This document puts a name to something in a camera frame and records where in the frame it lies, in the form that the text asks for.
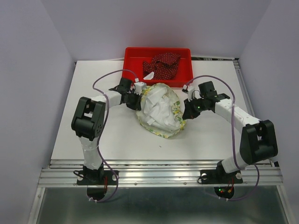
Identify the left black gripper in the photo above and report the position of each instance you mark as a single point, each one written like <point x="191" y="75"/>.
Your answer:
<point x="136" y="105"/>

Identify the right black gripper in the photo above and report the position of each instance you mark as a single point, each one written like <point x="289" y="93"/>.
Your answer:
<point x="188" y="112"/>

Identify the lemon print skirt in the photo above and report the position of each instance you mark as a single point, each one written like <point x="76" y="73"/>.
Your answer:
<point x="161" y="112"/>

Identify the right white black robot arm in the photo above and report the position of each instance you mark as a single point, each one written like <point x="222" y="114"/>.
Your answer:
<point x="258" y="139"/>

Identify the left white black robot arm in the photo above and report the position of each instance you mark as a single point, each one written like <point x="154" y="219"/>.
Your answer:
<point x="89" y="121"/>

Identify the red plastic bin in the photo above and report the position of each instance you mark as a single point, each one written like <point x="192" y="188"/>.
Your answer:
<point x="134" y="57"/>

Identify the red polka dot skirt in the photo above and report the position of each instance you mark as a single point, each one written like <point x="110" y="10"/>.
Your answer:
<point x="162" y="67"/>

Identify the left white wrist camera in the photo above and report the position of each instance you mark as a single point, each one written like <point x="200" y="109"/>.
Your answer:
<point x="139" y="87"/>

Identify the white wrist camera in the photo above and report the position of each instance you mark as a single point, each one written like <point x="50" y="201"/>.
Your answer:
<point x="139" y="87"/>
<point x="190" y="91"/>

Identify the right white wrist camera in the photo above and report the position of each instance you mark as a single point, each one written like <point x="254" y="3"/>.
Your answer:
<point x="190" y="91"/>

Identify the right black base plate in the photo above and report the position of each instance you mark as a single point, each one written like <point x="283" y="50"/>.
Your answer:
<point x="211" y="176"/>

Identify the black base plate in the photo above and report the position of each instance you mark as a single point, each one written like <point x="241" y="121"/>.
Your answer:
<point x="211" y="176"/>
<point x="107" y="179"/>

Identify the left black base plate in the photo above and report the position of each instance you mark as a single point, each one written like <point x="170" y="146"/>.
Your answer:
<point x="107" y="179"/>

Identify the aluminium mounting rail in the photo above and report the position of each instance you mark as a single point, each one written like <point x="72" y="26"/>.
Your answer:
<point x="160" y="173"/>

